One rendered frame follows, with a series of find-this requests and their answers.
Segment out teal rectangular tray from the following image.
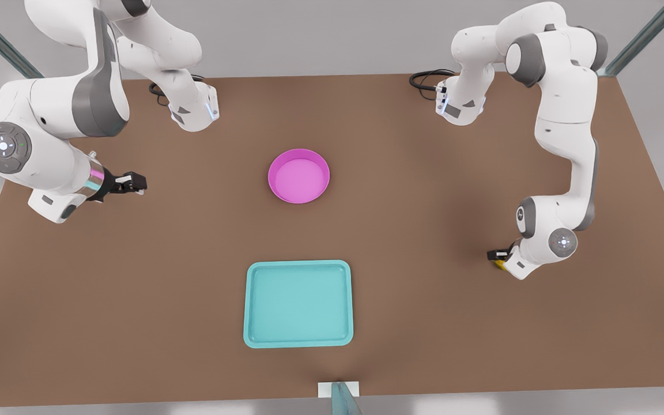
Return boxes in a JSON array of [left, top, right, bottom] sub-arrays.
[[243, 260, 354, 349]]

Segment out white post foot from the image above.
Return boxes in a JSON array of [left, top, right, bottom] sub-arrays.
[[316, 382, 361, 399]]

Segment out black cable loop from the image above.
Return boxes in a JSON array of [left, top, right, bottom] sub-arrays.
[[149, 74, 206, 108], [409, 69, 457, 102]]

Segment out pink round plate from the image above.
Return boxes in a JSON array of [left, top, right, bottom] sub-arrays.
[[267, 148, 331, 205]]

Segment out silver frame post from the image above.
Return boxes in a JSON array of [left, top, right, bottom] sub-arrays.
[[597, 0, 664, 77], [331, 380, 363, 415], [0, 3, 44, 80]]

